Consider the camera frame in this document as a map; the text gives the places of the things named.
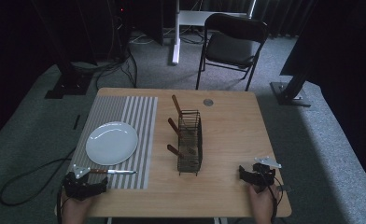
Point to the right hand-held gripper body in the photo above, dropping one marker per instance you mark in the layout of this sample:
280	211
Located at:
263	174

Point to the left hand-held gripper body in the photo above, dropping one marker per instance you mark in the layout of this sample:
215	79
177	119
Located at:
78	186

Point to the person's left hand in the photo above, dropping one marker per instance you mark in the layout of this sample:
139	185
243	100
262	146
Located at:
77	210

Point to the person's right hand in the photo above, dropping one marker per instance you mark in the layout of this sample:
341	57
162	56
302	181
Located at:
261	205

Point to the wooden table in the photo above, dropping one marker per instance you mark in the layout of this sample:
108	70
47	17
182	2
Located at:
228	149

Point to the white round plate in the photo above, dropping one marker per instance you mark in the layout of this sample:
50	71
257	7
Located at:
111	143

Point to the small black stick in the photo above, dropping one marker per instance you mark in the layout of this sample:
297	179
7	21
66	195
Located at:
76	122

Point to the grey striped placemat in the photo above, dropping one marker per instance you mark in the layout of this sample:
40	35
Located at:
140	118

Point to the round grey table grommet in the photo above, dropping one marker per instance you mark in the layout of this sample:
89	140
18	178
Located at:
208	102

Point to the black metal stand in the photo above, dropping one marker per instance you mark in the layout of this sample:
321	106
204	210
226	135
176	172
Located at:
69	77
291	90

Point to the black folding chair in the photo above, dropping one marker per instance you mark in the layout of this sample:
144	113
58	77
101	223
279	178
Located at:
231	46

